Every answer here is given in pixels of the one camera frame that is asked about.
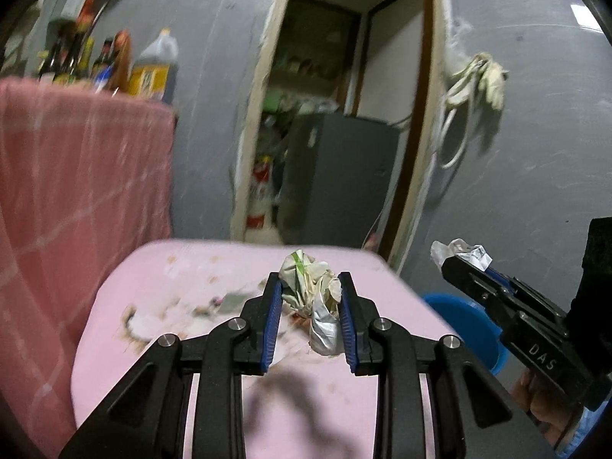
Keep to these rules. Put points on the wooden shelf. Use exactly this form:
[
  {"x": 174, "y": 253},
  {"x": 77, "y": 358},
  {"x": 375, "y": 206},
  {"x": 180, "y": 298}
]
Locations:
[{"x": 311, "y": 48}]

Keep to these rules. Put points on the dark sauce bottle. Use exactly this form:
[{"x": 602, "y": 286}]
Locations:
[
  {"x": 103, "y": 64},
  {"x": 48, "y": 64}
]

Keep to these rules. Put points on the pink plaid cloth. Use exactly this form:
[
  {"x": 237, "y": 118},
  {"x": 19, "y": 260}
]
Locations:
[{"x": 71, "y": 177}]

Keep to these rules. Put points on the person's right hand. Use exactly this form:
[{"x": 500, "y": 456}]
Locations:
[{"x": 545, "y": 406}]

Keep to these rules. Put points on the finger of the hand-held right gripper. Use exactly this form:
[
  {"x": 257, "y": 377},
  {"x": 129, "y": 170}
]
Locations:
[
  {"x": 478, "y": 291},
  {"x": 530, "y": 296}
]

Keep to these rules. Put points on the orange brown bottle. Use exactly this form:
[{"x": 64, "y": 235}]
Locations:
[{"x": 122, "y": 62}]

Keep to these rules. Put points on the wooden door frame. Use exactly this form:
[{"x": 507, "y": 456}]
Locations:
[{"x": 258, "y": 105}]

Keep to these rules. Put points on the red cap sauce bottle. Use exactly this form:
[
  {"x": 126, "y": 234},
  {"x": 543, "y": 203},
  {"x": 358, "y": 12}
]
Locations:
[{"x": 74, "y": 52}]

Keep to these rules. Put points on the pink floral tablecloth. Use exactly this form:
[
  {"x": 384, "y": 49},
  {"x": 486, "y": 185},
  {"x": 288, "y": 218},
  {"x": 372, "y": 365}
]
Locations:
[{"x": 191, "y": 277}]

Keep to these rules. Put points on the white paper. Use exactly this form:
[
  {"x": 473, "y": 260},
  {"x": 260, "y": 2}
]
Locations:
[{"x": 459, "y": 248}]

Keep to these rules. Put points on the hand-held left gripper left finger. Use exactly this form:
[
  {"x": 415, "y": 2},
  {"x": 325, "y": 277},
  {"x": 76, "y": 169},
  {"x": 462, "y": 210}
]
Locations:
[{"x": 271, "y": 325}]

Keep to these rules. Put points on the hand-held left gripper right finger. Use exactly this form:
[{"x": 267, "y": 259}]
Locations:
[{"x": 345, "y": 330}]

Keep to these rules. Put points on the blue plastic basin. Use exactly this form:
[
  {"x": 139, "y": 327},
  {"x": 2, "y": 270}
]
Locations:
[{"x": 459, "y": 315}]

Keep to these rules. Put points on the person's right forearm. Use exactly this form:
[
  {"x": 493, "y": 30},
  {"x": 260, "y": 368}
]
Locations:
[{"x": 585, "y": 435}]

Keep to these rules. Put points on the yellow label oil jug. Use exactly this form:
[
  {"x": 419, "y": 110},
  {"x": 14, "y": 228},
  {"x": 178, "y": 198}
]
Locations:
[{"x": 153, "y": 71}]

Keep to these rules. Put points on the silver green wrapper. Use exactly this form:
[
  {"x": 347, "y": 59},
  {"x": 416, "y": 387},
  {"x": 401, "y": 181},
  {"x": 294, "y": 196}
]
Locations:
[{"x": 306, "y": 287}]

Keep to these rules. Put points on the grey cabinet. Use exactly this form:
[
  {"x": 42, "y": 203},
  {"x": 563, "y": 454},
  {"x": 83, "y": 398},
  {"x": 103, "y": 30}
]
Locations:
[{"x": 339, "y": 177}]

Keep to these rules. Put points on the red white sack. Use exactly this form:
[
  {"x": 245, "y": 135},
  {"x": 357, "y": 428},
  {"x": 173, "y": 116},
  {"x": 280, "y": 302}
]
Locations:
[{"x": 260, "y": 191}]

